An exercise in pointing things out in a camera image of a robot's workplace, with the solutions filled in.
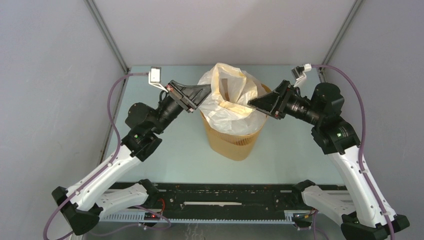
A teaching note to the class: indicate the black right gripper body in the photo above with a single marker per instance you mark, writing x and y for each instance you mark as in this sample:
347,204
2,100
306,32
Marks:
284,103

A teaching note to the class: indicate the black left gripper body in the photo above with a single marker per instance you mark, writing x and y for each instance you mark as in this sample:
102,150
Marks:
179,99

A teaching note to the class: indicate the translucent cream trash bag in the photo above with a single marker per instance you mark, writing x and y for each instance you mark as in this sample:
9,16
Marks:
226,109

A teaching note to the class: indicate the orange plastic trash bin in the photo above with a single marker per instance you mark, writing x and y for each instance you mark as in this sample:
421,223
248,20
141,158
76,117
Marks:
233,147

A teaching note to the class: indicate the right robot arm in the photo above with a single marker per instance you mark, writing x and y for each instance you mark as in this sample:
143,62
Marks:
369,216

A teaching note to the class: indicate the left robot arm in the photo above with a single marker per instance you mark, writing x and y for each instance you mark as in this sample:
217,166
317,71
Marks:
85,203

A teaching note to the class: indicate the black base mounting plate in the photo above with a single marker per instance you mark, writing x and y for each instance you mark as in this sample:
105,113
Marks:
226,202

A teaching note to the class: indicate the right controller board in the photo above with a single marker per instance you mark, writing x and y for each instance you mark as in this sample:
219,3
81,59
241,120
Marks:
301,217

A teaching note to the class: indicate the left controller board with LEDs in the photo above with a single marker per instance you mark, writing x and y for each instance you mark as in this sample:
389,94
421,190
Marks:
151,216

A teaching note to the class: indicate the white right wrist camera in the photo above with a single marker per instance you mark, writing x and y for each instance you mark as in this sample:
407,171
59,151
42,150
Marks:
299,74

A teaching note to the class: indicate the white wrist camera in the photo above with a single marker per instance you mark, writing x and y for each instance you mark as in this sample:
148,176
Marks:
299,74
154,78

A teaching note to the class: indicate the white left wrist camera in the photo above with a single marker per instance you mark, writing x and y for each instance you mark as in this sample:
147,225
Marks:
154,78

